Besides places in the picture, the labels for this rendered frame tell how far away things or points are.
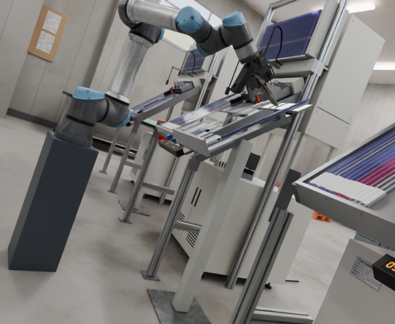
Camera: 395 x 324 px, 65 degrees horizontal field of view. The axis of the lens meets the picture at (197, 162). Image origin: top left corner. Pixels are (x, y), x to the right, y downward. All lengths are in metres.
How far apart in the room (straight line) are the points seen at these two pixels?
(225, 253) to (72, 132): 1.07
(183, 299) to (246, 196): 0.66
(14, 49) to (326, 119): 4.50
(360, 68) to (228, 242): 1.31
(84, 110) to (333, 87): 1.39
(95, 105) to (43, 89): 4.69
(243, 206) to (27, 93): 4.82
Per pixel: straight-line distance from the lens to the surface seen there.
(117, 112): 1.41
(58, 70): 6.03
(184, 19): 1.08
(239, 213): 1.78
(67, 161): 1.32
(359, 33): 2.17
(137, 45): 1.44
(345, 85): 2.09
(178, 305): 1.48
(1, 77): 5.41
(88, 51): 6.13
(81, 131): 1.33
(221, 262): 1.87
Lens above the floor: 0.74
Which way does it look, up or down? 4 degrees down
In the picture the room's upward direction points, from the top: 21 degrees clockwise
